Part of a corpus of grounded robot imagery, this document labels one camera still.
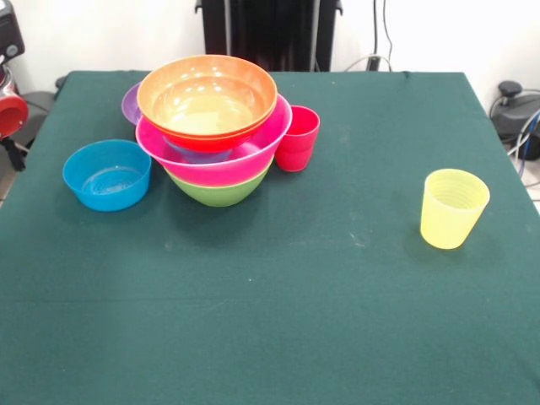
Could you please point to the yellow cup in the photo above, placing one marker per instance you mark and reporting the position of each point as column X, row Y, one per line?
column 453, row 215

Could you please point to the purple bowl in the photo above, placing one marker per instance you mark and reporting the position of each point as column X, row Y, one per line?
column 130, row 107

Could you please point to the black pedestal foot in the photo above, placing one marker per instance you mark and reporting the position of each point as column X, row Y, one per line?
column 512, row 103
column 40, row 103

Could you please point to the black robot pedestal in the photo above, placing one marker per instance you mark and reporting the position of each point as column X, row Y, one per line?
column 266, row 34

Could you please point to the small cyan bowl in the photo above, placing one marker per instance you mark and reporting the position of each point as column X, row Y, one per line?
column 198, row 157

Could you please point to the red cup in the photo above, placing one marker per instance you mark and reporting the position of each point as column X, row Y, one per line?
column 295, row 143

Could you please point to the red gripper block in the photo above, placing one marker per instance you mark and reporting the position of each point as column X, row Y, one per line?
column 12, row 116

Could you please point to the dark green table cloth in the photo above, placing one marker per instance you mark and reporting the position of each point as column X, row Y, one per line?
column 379, row 316

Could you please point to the orange bowl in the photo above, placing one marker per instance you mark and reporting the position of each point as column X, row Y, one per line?
column 206, row 97
column 202, row 145

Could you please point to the straight-sided blue bowl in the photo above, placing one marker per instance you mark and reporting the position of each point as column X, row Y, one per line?
column 108, row 177

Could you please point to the green bowl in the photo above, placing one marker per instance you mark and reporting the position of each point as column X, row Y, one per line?
column 223, row 195

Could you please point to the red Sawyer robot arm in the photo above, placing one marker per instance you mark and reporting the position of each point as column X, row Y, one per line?
column 8, row 34

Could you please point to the large magenta bowl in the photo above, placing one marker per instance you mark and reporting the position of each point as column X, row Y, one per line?
column 270, row 135

